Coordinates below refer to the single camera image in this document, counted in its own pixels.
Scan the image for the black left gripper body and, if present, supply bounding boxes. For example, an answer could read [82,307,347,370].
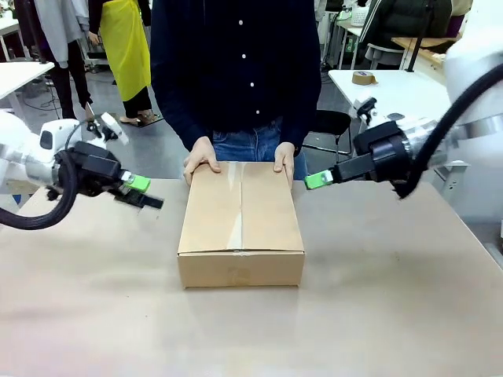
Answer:
[53,141,124,198]

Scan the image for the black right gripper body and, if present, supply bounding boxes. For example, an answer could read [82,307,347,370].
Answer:
[352,120,413,185]

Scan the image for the brown cardboard shipping box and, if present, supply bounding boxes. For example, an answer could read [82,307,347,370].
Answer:
[177,159,307,291]

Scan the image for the person's right forearm, navy sleeve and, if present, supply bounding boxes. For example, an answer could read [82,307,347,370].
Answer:
[150,74,211,153]

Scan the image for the person's left forearm, navy sleeve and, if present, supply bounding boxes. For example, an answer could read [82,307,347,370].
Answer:
[281,74,322,157]

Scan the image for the person's left hand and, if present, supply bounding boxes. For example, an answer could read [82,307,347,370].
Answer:
[273,141,296,189]

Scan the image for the person's right hand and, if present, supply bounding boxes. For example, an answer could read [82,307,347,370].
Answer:
[183,136,222,188]

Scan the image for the black chair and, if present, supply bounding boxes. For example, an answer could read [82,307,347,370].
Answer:
[301,109,354,157]

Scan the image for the white table with tape roll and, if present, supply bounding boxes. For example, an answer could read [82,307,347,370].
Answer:
[327,68,451,137]

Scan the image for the white equipment stand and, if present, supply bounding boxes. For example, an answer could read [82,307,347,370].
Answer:
[431,159,503,252]

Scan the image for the brown packing tape roll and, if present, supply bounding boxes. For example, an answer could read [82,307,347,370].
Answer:
[351,70,380,86]

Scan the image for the clear packing tape strip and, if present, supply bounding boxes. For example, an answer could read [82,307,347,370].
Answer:
[229,160,252,258]

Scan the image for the white plastic chair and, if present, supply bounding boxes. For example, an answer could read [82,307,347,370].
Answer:
[365,42,406,71]

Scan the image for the wooden top table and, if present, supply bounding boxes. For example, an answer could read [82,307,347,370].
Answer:
[391,35,461,71]

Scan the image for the person wearing yellow apron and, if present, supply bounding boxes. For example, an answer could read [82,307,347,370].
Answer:
[88,0,159,127]

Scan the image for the person in grey cardigan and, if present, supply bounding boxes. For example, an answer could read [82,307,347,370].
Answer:
[23,0,96,123]

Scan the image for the person in black jacket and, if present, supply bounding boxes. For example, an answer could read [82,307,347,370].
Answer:
[359,0,453,71]

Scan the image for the white perforated basket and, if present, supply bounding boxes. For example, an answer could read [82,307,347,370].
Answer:
[348,4,373,27]

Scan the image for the person in navy shirt, jeans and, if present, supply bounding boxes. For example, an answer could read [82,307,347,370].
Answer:
[150,0,322,181]

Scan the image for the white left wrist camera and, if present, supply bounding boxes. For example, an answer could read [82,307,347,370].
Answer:
[85,112,130,147]

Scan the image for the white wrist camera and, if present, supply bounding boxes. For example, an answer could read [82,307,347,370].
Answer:
[352,97,405,127]
[85,112,130,147]

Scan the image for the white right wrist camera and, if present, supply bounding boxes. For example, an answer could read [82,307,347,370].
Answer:
[352,97,405,127]

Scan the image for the black sleeved right arm cable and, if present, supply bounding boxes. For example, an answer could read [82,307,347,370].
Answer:
[392,64,503,202]

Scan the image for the black sleeved arm cable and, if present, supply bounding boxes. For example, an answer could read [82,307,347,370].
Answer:
[0,151,79,232]
[392,64,503,202]

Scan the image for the black sleeved left arm cable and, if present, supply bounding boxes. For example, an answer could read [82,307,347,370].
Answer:
[0,151,79,232]

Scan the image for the white table with black cables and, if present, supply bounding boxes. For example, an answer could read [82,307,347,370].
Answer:
[0,60,56,115]

